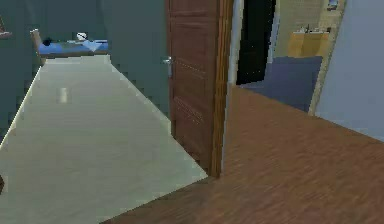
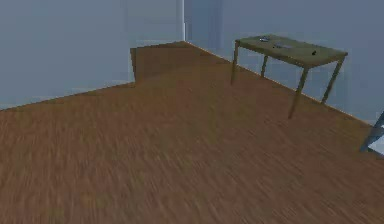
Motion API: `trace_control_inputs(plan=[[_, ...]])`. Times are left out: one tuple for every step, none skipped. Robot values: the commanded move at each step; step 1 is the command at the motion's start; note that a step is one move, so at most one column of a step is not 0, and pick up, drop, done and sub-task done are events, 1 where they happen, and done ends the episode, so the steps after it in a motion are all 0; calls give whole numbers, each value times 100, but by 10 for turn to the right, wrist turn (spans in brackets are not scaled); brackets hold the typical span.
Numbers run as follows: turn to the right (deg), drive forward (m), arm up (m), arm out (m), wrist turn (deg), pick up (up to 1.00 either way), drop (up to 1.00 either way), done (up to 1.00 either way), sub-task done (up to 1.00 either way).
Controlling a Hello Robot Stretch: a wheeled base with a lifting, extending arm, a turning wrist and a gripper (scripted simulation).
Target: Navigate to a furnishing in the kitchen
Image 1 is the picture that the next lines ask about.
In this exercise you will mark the yellow wooden kitchen cabinet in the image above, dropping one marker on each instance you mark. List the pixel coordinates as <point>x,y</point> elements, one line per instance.
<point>308,44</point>

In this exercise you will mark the brown wooden room door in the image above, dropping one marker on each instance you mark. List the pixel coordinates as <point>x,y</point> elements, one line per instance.
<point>193,83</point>

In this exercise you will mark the black room door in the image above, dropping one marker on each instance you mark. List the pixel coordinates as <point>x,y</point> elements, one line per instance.
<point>255,40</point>

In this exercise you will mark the white pillow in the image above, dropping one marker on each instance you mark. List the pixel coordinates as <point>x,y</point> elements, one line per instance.
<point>81,35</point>

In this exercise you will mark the black round object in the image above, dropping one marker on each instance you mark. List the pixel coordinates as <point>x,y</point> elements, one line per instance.
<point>47,42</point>

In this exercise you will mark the blue bed with wooden frame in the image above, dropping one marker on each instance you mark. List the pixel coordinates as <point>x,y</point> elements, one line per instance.
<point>70,48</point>

